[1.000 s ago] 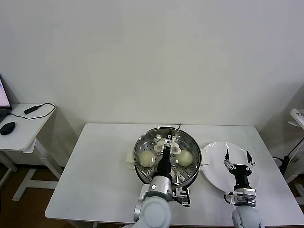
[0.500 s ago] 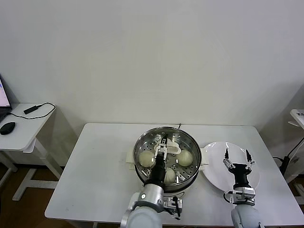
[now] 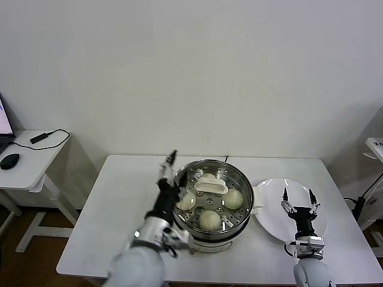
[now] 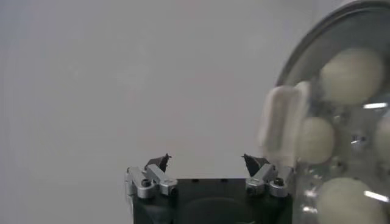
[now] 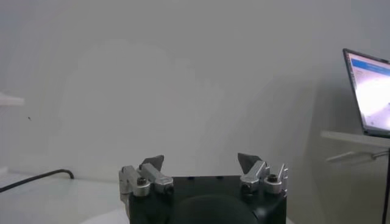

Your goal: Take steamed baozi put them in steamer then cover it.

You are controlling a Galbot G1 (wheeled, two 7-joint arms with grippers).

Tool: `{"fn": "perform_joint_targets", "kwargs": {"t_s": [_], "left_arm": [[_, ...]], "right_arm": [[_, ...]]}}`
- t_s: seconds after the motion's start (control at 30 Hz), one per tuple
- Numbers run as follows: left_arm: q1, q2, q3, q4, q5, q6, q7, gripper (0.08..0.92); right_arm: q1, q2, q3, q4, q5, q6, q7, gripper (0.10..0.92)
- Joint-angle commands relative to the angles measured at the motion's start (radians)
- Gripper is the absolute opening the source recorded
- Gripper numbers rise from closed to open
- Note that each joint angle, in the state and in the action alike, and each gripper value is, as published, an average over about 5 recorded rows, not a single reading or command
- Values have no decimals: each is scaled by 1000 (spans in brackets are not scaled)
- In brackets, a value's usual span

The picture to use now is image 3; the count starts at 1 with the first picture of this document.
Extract black laptop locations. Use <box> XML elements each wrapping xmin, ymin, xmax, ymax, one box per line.
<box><xmin>0</xmin><ymin>94</ymin><xmax>15</xmax><ymax>152</ymax></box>

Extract white round plate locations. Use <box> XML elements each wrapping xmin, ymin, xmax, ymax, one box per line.
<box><xmin>253</xmin><ymin>178</ymin><xmax>327</xmax><ymax>245</ymax></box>

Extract black power cable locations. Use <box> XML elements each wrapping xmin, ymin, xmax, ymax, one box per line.
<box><xmin>342</xmin><ymin>169</ymin><xmax>383</xmax><ymax>201</ymax></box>

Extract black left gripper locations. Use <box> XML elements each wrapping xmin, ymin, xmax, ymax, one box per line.
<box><xmin>145</xmin><ymin>150</ymin><xmax>189</xmax><ymax>224</ymax></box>

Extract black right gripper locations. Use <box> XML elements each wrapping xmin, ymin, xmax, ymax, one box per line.
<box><xmin>280</xmin><ymin>187</ymin><xmax>321</xmax><ymax>240</ymax></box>

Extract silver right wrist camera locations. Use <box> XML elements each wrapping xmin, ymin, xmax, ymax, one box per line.
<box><xmin>294</xmin><ymin>236</ymin><xmax>325</xmax><ymax>257</ymax></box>

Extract black usb dongle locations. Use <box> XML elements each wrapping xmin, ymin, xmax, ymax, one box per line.
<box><xmin>29</xmin><ymin>133</ymin><xmax>50</xmax><ymax>145</ymax></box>

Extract black computer mouse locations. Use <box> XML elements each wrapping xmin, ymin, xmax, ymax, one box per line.
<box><xmin>0</xmin><ymin>152</ymin><xmax>20</xmax><ymax>170</ymax></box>

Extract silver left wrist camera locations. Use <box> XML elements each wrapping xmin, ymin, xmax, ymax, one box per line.
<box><xmin>163</xmin><ymin>228</ymin><xmax>191</xmax><ymax>249</ymax></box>

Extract black power adapter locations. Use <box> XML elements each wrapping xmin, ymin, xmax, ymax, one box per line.
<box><xmin>354</xmin><ymin>195</ymin><xmax>364</xmax><ymax>221</ymax></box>

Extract round glass pot lid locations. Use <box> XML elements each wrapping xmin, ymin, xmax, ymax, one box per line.
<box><xmin>172</xmin><ymin>159</ymin><xmax>255</xmax><ymax>233</ymax></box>

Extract white electric cooker base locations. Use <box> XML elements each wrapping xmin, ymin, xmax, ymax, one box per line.
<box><xmin>187</xmin><ymin>185</ymin><xmax>263</xmax><ymax>255</ymax></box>

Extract stainless steel steamer basket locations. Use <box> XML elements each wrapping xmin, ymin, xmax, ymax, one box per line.
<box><xmin>172</xmin><ymin>160</ymin><xmax>254</xmax><ymax>237</ymax></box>

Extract white side table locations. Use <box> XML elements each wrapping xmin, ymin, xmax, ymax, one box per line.
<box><xmin>0</xmin><ymin>130</ymin><xmax>80</xmax><ymax>255</ymax></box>

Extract thin black dongle cable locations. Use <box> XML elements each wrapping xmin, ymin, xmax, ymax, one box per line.
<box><xmin>7</xmin><ymin>129</ymin><xmax>71</xmax><ymax>150</ymax></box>

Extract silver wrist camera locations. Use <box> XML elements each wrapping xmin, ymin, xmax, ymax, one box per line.
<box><xmin>163</xmin><ymin>228</ymin><xmax>191</xmax><ymax>249</ymax></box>
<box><xmin>294</xmin><ymin>236</ymin><xmax>325</xmax><ymax>257</ymax></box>

